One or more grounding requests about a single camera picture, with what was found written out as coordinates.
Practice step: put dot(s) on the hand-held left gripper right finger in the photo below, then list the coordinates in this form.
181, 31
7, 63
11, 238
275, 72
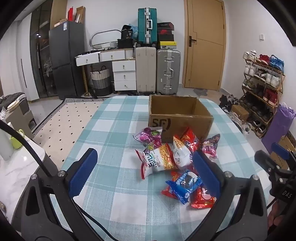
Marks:
205, 173

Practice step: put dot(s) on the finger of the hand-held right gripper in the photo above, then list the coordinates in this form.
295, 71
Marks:
263, 160
279, 150

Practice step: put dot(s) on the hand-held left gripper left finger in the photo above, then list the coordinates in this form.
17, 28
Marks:
83, 171

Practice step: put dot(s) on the blue cookie packet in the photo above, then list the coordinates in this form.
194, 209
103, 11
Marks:
185, 185

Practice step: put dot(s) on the purple snack packet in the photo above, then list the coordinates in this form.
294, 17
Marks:
148, 136
210, 148

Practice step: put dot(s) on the white orange noodle snack packet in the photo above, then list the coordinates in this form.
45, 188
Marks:
181, 153
155, 162

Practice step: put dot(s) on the red cone snack packet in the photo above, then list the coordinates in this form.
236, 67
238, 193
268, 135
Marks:
190, 139

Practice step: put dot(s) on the person's right hand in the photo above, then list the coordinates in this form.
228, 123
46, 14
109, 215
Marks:
275, 215

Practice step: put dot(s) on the printed brown cardboard box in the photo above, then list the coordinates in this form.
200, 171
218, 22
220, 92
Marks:
290, 142

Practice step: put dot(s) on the purple bag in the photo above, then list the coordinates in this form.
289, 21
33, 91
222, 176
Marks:
277, 129

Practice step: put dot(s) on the cream dotted rug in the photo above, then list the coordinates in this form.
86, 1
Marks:
69, 125

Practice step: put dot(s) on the small plain cardboard box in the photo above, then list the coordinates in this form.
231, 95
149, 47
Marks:
240, 113

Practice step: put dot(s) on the white marble side table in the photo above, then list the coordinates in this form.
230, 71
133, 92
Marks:
23, 166

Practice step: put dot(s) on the wooden shoe rack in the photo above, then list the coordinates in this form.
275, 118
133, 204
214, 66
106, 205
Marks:
281, 83

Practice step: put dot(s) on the pile of loose shoes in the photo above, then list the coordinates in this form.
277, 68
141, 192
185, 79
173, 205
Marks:
229, 100

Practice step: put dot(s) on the shoe rack with shoes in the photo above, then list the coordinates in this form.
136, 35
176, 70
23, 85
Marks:
269, 78

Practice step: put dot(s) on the green mug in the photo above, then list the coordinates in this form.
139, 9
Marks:
17, 140

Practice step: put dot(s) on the grey door mat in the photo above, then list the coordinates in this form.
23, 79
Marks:
200, 92

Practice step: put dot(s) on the white plastic bottle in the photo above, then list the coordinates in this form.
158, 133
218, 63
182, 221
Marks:
5, 143

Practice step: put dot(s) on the beige storage bin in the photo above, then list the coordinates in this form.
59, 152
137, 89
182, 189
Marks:
22, 115

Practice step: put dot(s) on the grey white woven basket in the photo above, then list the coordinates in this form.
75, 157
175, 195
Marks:
100, 78

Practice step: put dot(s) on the grey blanket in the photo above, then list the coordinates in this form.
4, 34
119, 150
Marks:
11, 98

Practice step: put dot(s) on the silver suitcase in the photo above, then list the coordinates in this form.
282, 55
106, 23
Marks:
168, 69

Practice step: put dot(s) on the white desk with drawers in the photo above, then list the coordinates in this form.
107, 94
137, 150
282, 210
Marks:
123, 66

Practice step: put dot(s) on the dark grey fridge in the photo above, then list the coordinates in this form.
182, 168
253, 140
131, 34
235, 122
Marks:
67, 58

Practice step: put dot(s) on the wooden door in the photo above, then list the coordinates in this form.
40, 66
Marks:
208, 58

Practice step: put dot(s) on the beige suitcase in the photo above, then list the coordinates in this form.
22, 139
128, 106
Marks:
145, 69

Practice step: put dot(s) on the dark glass door cabinet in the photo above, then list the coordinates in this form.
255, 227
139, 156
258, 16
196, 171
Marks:
41, 58

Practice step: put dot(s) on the white slatted panel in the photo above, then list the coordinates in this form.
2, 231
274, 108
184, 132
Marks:
129, 54

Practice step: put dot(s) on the white plastic basket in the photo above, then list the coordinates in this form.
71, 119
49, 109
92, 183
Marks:
112, 45

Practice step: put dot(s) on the yellow black shoe box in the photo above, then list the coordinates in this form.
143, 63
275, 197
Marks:
166, 45

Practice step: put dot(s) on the black bag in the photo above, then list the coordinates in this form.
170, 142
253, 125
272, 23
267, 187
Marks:
124, 43

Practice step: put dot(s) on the chrome curved tube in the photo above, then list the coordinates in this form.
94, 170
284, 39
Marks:
101, 32

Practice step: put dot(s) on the black gift box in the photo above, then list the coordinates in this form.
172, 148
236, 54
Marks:
126, 32

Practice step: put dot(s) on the red black shoe box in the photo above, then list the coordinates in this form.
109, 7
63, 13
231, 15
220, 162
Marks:
165, 31

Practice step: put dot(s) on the blue plastic bag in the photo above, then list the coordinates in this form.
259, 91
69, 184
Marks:
135, 31

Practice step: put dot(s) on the flat labelled cardboard box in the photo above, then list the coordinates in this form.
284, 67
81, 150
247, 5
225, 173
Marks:
61, 23

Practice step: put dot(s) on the tall cardboard carton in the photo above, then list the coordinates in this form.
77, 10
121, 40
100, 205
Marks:
81, 15

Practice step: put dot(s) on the teal suitcase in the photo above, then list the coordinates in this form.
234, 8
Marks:
144, 25

